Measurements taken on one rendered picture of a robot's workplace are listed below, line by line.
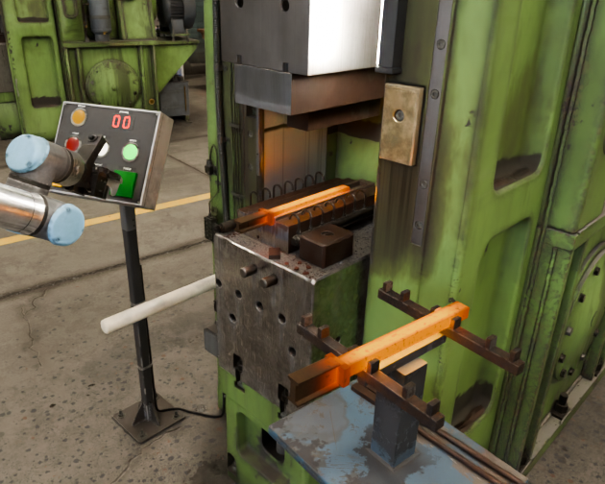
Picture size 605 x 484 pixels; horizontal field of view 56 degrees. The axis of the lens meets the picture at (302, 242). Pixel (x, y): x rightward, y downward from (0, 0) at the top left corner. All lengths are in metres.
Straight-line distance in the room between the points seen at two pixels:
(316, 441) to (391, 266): 0.49
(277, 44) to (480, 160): 0.52
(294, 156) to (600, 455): 1.57
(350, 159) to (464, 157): 0.69
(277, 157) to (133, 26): 4.77
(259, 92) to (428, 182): 0.46
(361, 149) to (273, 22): 0.63
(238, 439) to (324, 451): 0.83
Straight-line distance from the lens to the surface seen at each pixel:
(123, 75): 6.29
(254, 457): 1.96
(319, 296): 1.37
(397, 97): 1.30
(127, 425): 2.35
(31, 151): 1.40
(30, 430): 2.45
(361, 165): 1.86
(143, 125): 1.74
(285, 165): 1.75
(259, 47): 1.40
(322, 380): 0.89
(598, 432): 2.58
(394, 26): 1.27
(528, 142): 1.59
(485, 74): 1.21
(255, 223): 1.45
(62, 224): 1.29
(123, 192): 1.71
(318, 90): 1.40
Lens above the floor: 1.56
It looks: 25 degrees down
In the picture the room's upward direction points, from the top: 2 degrees clockwise
